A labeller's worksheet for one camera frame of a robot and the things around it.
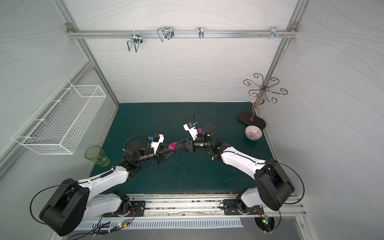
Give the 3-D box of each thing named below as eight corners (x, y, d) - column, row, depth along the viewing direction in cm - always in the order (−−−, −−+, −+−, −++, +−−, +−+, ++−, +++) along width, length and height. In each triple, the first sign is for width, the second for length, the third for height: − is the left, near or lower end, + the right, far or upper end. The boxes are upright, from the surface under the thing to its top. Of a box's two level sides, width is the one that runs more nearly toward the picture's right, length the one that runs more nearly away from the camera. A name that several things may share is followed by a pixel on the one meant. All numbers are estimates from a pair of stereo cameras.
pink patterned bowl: (246, 140, 100) (248, 137, 97) (243, 128, 107) (245, 125, 104) (261, 140, 100) (263, 137, 97) (257, 128, 107) (259, 125, 104)
